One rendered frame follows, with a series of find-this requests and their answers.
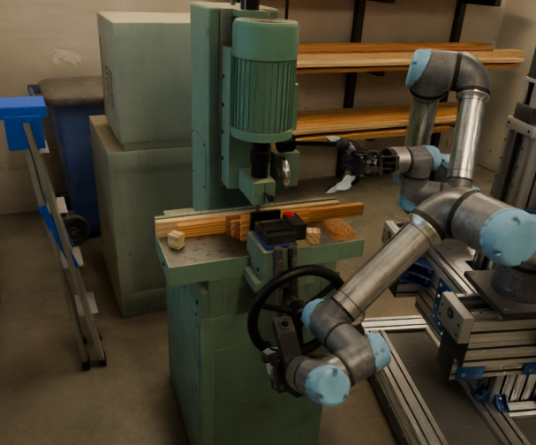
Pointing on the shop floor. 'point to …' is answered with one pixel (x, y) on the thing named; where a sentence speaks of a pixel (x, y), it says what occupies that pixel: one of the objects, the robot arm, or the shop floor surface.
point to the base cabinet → (231, 380)
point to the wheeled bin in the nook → (75, 147)
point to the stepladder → (50, 210)
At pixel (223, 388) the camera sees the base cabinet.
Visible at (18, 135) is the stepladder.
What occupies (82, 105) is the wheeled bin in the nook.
